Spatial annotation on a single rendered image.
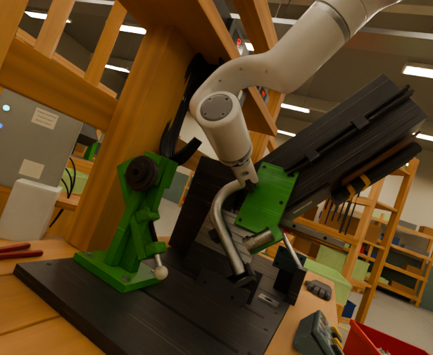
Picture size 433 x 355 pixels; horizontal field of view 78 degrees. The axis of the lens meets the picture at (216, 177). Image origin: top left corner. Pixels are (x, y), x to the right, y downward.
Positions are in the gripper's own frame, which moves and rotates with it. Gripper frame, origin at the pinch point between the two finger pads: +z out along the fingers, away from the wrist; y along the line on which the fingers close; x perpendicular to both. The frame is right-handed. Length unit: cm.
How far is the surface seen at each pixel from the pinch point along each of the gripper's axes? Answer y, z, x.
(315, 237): -18.5, 16.6, -12.0
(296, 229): -14.2, 16.5, -8.0
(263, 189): -3.1, 4.2, -3.3
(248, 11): 68, -1, -27
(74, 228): -0.2, -13.0, 45.9
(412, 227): 60, 814, -384
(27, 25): 987, 298, 456
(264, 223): -12.4, 4.3, 0.4
